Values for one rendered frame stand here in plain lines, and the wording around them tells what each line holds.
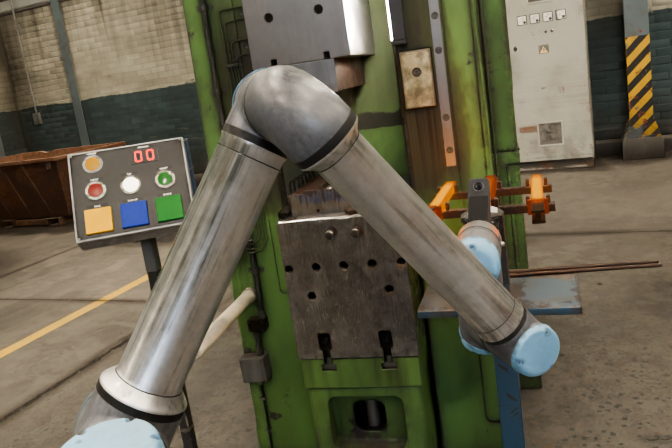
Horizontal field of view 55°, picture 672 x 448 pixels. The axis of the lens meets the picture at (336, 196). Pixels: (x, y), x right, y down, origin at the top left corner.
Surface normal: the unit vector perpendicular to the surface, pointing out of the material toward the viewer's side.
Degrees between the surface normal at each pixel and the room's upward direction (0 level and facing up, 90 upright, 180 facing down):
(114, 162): 60
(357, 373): 90
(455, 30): 90
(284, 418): 90
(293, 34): 90
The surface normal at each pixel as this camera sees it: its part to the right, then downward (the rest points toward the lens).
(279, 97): -0.33, -0.31
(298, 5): -0.22, 0.22
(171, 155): 0.11, -0.35
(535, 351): 0.35, 0.19
